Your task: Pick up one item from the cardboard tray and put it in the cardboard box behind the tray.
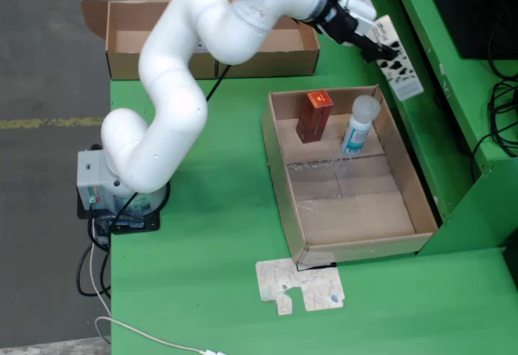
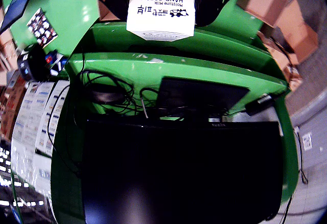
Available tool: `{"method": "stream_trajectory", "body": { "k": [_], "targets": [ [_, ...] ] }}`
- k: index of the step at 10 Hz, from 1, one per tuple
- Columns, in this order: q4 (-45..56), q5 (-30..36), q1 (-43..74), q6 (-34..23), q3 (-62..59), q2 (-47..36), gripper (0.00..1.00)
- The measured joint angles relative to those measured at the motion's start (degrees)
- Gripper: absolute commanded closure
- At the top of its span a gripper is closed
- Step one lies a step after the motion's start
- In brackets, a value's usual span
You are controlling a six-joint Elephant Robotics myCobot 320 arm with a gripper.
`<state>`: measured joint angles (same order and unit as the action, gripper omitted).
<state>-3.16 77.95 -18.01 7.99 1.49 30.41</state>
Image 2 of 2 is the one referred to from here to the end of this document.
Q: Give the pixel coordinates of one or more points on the cow print hand cream box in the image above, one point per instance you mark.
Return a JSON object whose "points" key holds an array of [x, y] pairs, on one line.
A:
{"points": [[161, 12]]}

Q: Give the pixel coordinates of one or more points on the divided cardboard box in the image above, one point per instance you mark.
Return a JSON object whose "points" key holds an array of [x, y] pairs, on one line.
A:
{"points": [[281, 7]]}

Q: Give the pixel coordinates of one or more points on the green metal shelf rack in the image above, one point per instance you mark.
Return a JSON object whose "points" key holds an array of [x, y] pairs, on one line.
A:
{"points": [[178, 68]]}

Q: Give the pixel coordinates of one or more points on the black picture sticker sheet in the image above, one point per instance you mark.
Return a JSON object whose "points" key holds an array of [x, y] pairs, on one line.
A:
{"points": [[42, 27]]}

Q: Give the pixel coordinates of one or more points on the blue red small package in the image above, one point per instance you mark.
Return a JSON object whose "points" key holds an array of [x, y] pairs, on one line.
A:
{"points": [[57, 62]]}

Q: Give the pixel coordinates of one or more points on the black rounded device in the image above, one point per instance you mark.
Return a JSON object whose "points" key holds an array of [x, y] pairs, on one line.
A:
{"points": [[32, 63]]}

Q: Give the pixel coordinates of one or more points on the black power adapter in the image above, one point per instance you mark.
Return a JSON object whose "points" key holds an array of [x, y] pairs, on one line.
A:
{"points": [[259, 105]]}

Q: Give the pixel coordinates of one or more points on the printed white paper sheet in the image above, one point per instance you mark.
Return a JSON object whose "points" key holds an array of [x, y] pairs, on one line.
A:
{"points": [[28, 117], [55, 117]]}

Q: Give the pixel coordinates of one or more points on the reddish brown carton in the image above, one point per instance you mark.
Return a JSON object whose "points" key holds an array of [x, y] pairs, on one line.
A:
{"points": [[10, 101]]}

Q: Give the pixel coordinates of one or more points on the white door label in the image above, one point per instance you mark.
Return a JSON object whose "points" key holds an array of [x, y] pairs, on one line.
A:
{"points": [[307, 141]]}

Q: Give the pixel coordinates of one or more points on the black monitor with stand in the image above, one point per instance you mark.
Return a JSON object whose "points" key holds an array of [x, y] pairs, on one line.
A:
{"points": [[178, 170]]}

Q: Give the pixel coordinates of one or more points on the grey roller shutter door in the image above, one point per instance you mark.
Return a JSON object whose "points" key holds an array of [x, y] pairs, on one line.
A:
{"points": [[314, 183]]}

